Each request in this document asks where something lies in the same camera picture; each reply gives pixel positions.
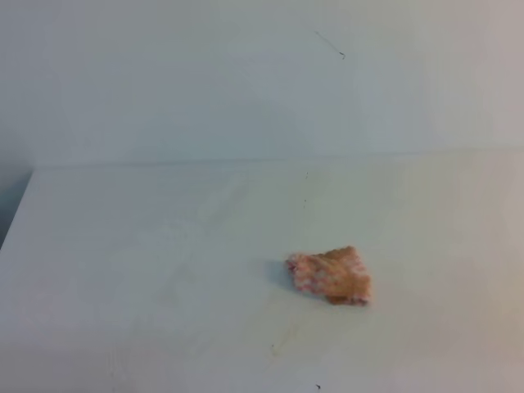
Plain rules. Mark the pink stained rag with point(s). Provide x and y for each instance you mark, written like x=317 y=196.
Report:
x=339 y=276

